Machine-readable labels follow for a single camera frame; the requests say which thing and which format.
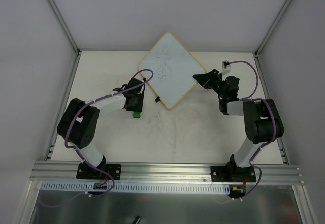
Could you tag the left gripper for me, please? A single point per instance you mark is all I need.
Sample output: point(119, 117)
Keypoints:
point(134, 104)

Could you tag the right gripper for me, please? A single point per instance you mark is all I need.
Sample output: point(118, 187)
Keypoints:
point(213, 79)

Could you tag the green bone-shaped eraser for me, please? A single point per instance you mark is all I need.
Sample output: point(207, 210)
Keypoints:
point(136, 115)

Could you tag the yellow framed whiteboard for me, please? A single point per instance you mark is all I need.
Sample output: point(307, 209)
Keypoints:
point(169, 68)

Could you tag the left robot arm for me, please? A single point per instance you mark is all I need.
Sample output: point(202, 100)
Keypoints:
point(79, 121)

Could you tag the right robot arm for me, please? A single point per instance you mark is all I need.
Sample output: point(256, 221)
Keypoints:
point(262, 125)

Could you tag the small black object bottom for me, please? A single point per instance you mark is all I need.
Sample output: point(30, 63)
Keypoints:
point(137, 220)

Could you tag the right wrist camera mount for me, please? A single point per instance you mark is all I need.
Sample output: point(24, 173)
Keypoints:
point(226, 68)

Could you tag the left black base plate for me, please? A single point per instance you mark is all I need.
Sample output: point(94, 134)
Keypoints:
point(85, 172)

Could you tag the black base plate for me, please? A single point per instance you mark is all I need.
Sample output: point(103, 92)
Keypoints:
point(85, 172)
point(236, 174)

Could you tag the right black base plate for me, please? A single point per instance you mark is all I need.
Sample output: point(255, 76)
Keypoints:
point(236, 174)

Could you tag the slotted white cable duct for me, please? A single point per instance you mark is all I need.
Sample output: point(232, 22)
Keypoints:
point(120, 187)

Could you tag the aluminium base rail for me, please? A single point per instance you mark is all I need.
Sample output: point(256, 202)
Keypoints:
point(165, 173)

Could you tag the right aluminium frame post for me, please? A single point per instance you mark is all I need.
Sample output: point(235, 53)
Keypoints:
point(284, 7)

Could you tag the aluminium frame post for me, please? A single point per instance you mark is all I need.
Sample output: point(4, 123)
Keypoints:
point(284, 7)
point(59, 17)

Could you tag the left aluminium frame post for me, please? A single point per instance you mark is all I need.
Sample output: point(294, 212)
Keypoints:
point(59, 17)

